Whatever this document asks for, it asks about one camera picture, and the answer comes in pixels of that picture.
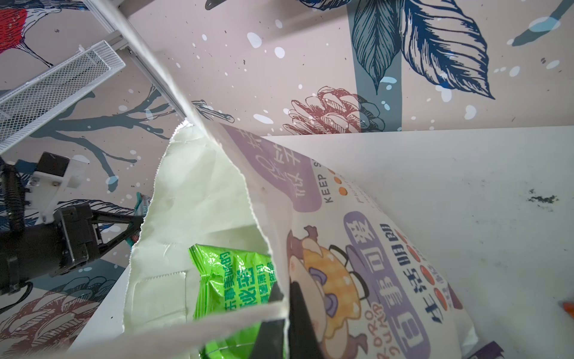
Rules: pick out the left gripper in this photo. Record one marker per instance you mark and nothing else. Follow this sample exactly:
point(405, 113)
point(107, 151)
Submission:
point(89, 235)

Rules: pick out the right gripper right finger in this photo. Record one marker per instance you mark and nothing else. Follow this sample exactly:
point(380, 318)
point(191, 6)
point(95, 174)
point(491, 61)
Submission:
point(302, 342)

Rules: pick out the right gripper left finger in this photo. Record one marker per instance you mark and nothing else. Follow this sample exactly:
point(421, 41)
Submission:
point(269, 343)

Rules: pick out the green Lays chips packet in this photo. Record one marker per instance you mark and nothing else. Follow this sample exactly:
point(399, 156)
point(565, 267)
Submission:
point(231, 279)

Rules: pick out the white printed paper bag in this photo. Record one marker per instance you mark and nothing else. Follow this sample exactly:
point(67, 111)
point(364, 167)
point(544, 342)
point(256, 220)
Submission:
point(222, 182)

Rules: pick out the orange chips packet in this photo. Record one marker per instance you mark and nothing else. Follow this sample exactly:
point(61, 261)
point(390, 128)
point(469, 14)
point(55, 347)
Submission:
point(568, 307)

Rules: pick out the purple snack packet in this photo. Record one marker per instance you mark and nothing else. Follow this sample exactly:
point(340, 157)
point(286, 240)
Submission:
point(490, 351)

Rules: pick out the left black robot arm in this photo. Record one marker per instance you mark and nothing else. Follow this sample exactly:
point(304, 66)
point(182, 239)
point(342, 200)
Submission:
point(44, 239)

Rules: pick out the white mesh wall shelf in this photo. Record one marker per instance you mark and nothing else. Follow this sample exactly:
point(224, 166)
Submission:
point(27, 108)

